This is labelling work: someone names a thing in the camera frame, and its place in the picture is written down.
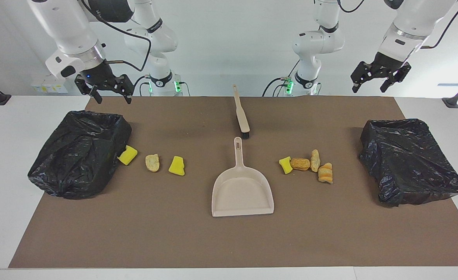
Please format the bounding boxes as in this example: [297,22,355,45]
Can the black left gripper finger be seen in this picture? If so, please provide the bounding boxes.
[381,63,411,93]
[351,61,371,93]

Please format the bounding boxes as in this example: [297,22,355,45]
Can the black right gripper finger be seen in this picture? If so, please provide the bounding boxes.
[114,74,133,104]
[75,76,102,104]

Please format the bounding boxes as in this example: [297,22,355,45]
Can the yellow sponge piece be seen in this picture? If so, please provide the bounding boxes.
[279,156,293,175]
[118,145,138,166]
[168,156,186,176]

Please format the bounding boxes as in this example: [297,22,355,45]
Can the pale lumpy bread piece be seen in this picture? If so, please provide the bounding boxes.
[145,154,160,172]

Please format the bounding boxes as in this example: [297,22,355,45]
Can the striped croissant piece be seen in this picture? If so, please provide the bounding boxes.
[318,163,333,184]

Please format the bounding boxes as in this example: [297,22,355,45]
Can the brown bread roll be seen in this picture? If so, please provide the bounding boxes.
[290,157,311,171]

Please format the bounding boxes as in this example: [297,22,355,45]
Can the beige hand brush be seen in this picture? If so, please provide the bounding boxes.
[232,84,251,140]

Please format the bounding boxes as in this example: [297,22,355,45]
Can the beige plastic dustpan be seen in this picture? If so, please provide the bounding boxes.
[212,137,275,217]

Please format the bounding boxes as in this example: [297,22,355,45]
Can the black bag-lined trash bin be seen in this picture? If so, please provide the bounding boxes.
[359,119,458,207]
[27,110,132,200]

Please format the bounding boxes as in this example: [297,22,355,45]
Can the brown table mat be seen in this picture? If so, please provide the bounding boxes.
[8,96,458,269]

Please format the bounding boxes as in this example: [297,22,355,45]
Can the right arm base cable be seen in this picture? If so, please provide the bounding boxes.
[133,75,152,96]

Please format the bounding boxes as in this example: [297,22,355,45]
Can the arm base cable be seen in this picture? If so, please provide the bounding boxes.
[133,75,152,96]
[263,58,301,97]

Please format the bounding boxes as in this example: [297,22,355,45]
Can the white wall socket boxes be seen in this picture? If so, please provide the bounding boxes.
[31,76,69,94]

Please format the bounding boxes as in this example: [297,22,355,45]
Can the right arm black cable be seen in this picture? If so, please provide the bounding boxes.
[80,0,152,73]

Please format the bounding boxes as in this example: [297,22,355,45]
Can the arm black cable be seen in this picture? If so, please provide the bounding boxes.
[80,0,152,73]
[337,0,458,50]

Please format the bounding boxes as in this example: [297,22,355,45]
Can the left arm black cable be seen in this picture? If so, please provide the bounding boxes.
[337,0,458,50]

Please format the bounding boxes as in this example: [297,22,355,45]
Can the left arm base cable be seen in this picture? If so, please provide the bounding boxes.
[263,58,301,97]

